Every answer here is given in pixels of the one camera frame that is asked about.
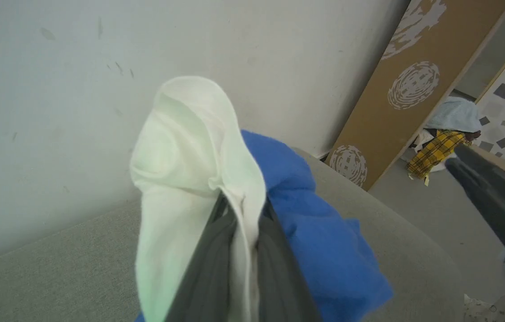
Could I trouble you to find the brown board with white prints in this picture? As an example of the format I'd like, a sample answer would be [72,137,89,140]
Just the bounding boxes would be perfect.
[324,0,505,192]

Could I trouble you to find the white cloth with ring print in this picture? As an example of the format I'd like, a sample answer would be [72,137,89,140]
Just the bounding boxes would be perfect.
[463,281,505,322]

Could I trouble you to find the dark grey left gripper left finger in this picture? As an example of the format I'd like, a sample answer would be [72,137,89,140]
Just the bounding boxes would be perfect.
[165,193,238,322]

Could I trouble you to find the blue white basketball jersey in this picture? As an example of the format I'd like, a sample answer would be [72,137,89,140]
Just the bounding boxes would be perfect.
[129,75,394,322]

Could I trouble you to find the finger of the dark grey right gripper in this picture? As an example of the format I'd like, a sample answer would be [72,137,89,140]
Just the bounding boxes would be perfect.
[454,143,505,213]
[444,157,505,261]

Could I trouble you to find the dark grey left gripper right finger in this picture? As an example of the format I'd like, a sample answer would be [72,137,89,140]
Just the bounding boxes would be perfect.
[256,198,323,322]

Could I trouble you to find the yellow plaid garment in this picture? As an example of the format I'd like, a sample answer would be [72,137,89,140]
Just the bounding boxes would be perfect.
[407,129,473,180]

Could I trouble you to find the light blue cloth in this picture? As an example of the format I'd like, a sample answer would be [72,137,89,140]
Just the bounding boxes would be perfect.
[424,96,483,134]

